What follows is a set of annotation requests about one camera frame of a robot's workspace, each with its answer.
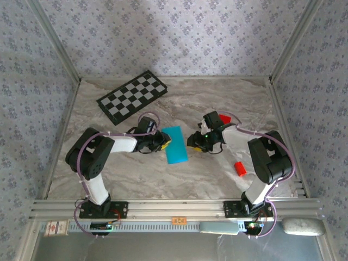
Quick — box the small red block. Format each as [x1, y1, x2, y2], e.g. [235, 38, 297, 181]
[234, 161, 248, 178]

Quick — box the black and grey chessboard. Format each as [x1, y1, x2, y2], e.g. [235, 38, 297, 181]
[96, 70, 168, 126]

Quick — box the grey-blue box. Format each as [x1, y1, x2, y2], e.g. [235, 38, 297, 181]
[200, 221, 240, 235]

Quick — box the right controller board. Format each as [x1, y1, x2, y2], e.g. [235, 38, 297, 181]
[244, 221, 265, 231]

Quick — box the controller board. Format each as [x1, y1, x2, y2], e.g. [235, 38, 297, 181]
[90, 221, 114, 232]
[244, 221, 265, 231]

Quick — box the left controller board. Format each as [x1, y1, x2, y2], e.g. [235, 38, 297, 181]
[90, 221, 114, 232]

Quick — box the grey stone-like pad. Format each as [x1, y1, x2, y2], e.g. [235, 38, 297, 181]
[281, 217, 326, 237]

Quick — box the red and white card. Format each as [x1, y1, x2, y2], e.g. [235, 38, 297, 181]
[44, 220, 69, 237]

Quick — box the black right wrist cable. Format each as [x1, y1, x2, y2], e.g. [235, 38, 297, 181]
[208, 140, 225, 155]

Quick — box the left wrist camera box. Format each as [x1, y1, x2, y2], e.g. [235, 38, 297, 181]
[137, 116, 156, 134]

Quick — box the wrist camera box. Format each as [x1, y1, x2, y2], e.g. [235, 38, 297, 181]
[203, 110, 225, 129]
[137, 116, 156, 134]

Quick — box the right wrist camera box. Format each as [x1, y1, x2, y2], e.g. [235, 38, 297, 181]
[203, 110, 225, 129]

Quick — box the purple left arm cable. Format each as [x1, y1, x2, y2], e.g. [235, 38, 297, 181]
[73, 111, 161, 240]

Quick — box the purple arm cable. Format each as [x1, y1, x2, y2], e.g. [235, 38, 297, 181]
[73, 111, 161, 240]
[217, 110, 296, 240]

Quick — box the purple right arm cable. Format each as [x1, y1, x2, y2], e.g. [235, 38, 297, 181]
[217, 110, 296, 240]

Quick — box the aluminium mounting rail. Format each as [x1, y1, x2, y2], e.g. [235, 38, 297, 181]
[29, 198, 326, 220]

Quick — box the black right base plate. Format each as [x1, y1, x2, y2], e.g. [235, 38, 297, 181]
[223, 200, 274, 218]

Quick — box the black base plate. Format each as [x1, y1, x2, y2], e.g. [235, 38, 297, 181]
[78, 200, 129, 219]
[223, 200, 274, 218]

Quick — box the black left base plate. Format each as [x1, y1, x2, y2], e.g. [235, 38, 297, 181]
[78, 200, 129, 219]

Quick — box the aluminium side rail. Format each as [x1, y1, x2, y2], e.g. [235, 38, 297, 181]
[42, 78, 82, 200]
[268, 78, 309, 198]

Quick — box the grey slotted cable tray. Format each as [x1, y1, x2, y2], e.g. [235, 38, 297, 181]
[66, 220, 245, 233]

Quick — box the aluminium frame post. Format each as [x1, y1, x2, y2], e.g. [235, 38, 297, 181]
[26, 0, 82, 84]
[269, 0, 326, 84]

